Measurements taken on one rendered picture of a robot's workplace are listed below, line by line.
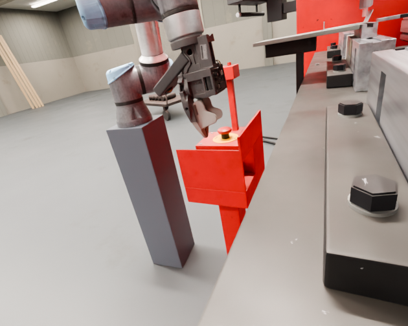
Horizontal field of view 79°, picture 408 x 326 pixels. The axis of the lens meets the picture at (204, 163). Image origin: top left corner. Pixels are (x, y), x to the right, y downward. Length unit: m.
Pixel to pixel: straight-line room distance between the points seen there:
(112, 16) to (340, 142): 0.50
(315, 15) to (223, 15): 8.59
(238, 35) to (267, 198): 9.86
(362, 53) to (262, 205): 0.45
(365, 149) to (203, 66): 0.35
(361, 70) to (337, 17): 1.11
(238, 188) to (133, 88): 0.64
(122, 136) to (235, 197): 0.63
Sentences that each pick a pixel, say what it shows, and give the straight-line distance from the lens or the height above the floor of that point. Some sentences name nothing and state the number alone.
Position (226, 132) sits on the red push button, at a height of 0.80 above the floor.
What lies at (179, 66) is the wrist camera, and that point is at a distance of 0.55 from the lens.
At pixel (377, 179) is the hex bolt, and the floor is 0.92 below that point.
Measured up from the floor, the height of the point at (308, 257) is 0.87.
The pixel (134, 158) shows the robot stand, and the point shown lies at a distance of 1.08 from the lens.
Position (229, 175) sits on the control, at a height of 0.75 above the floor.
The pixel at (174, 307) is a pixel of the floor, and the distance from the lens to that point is 1.28.
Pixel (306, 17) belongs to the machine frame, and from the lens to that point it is 1.72.
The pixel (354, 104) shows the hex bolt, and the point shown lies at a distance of 0.36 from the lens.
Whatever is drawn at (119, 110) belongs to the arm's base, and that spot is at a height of 0.84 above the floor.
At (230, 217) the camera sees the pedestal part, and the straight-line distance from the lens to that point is 0.72.
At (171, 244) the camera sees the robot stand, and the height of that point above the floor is 0.16.
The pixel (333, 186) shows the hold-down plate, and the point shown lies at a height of 0.91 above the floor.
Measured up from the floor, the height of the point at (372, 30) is 0.98.
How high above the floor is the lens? 1.02
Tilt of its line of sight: 25 degrees down
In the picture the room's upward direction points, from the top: 11 degrees counter-clockwise
